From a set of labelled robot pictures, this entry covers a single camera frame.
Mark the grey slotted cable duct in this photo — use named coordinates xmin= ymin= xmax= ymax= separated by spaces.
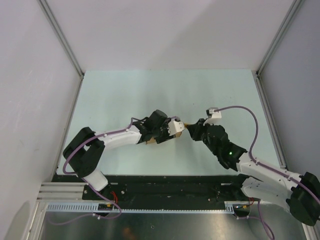
xmin=46 ymin=202 xmax=235 ymax=214

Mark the aluminium front cross rail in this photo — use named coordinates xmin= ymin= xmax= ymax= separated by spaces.
xmin=37 ymin=182 xmax=85 ymax=202

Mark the aluminium frame post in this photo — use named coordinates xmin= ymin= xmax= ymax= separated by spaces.
xmin=37 ymin=0 xmax=85 ymax=80
xmin=256 ymin=0 xmax=305 ymax=76

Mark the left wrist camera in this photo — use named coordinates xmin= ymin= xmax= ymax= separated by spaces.
xmin=167 ymin=118 xmax=185 ymax=138

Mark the brown cardboard express box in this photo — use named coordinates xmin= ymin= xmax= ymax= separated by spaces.
xmin=145 ymin=133 xmax=182 ymax=145

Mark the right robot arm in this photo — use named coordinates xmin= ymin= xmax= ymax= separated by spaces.
xmin=185 ymin=118 xmax=320 ymax=227

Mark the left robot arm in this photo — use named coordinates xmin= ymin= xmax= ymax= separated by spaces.
xmin=62 ymin=109 xmax=179 ymax=192

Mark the right aluminium frame post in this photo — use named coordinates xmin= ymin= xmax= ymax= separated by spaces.
xmin=256 ymin=0 xmax=305 ymax=76

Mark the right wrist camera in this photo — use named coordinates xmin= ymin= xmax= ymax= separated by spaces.
xmin=203 ymin=107 xmax=222 ymax=126

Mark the left aluminium frame post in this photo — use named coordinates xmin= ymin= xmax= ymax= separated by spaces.
xmin=37 ymin=0 xmax=85 ymax=80

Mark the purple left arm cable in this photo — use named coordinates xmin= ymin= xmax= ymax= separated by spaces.
xmin=47 ymin=115 xmax=181 ymax=226

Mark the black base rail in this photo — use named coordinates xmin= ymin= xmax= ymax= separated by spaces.
xmin=51 ymin=173 xmax=283 ymax=217

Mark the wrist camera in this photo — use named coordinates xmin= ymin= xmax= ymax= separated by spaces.
xmin=167 ymin=118 xmax=185 ymax=138
xmin=203 ymin=107 xmax=222 ymax=126

